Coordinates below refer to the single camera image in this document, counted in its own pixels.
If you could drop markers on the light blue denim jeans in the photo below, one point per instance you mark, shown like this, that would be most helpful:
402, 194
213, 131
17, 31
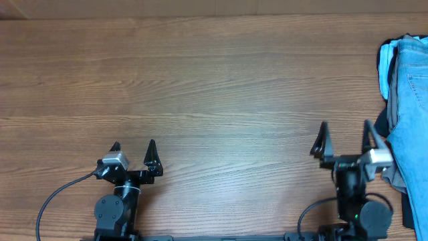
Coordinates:
408, 137

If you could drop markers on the light blue folded garment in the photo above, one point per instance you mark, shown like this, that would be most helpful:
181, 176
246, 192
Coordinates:
385, 56

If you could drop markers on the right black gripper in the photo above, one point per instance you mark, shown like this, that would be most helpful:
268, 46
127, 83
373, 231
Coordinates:
321, 147

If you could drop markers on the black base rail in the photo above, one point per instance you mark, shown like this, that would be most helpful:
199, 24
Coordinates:
288, 236

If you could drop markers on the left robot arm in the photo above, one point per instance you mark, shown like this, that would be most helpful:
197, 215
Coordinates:
116, 213

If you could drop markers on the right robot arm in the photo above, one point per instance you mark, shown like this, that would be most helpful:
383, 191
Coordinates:
365, 216

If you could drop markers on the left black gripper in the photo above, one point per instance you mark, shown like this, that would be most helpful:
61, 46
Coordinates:
154, 166

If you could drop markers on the black folded garment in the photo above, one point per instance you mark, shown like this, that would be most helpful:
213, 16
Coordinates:
392, 175

